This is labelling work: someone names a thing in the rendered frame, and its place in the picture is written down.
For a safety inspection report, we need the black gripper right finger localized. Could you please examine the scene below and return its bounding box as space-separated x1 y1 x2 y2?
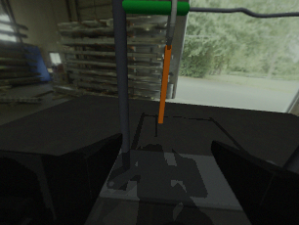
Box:
211 140 299 225

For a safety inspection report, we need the grey loop with orange handle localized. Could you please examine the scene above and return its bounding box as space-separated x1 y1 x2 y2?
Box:
158 0 178 123

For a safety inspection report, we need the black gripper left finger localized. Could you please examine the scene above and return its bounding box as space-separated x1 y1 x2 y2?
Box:
0 133 123 225

